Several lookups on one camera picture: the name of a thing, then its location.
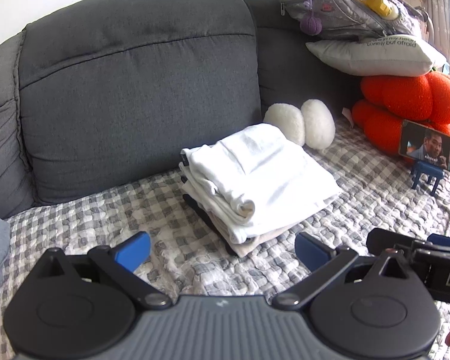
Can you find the purple pompom charm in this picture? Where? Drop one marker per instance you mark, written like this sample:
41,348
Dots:
310,24

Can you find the silver grey backpack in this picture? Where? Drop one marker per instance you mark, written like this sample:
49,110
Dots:
353,19

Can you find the orange knot plush cushion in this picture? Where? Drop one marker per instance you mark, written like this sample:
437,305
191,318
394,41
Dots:
389,100

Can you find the beige folded garment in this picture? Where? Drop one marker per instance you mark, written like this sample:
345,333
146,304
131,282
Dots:
217,226

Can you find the white fluffy plush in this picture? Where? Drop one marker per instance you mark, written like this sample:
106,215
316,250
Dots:
310,125

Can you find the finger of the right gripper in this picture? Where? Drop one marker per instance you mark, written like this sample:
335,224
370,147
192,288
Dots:
439,241
379,240

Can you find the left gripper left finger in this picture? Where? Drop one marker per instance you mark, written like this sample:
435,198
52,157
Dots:
119,264

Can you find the white t-shirt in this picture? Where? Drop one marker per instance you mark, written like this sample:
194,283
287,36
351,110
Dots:
256,181

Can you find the yellow bottle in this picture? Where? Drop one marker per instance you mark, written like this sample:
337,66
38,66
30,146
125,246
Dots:
386,9

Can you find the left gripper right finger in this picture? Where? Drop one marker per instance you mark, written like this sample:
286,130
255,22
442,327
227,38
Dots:
326,266

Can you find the dark grey sofa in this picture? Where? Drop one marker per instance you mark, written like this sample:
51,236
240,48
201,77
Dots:
106,92

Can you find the grey white pillow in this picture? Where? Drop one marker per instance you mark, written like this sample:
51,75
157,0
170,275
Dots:
394,55

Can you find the grey checkered sofa cover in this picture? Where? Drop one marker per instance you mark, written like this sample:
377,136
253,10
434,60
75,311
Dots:
187,257

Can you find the blue phone stand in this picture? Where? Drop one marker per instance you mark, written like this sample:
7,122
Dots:
433,173

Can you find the smartphone showing video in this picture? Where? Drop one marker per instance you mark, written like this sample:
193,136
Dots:
425,144

